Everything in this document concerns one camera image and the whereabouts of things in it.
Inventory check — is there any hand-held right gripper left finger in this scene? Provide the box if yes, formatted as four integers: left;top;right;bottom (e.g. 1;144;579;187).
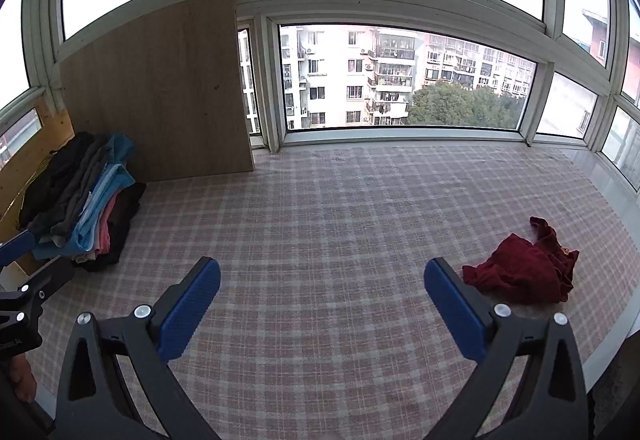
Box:
52;256;223;440

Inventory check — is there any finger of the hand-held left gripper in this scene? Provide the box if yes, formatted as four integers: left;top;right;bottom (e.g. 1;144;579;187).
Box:
0;256;76;321
0;229;35;268

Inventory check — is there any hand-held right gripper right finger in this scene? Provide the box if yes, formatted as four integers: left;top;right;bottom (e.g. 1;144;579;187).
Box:
423;257;591;440

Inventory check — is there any dark red garment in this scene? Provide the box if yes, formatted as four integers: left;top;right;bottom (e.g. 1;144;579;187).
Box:
461;216;580;305

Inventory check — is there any pile of folded clothes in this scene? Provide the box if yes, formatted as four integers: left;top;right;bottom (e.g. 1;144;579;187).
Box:
19;131;147;273

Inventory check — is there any person's left hand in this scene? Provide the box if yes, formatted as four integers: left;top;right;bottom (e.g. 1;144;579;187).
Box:
9;354;38;405

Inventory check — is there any pine wood panel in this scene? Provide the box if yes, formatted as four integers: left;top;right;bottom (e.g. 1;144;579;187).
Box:
0;107;76;273

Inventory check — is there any pink plaid bed sheet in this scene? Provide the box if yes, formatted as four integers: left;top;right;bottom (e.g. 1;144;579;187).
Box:
37;145;632;440

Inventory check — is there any green tree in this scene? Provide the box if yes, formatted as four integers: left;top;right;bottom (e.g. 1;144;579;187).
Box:
407;81;529;130

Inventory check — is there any light brown wooden board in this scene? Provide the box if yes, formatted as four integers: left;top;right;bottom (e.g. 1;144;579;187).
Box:
59;0;256;183

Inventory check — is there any white apartment building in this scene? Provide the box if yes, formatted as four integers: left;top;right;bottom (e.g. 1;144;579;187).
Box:
237;24;537;131

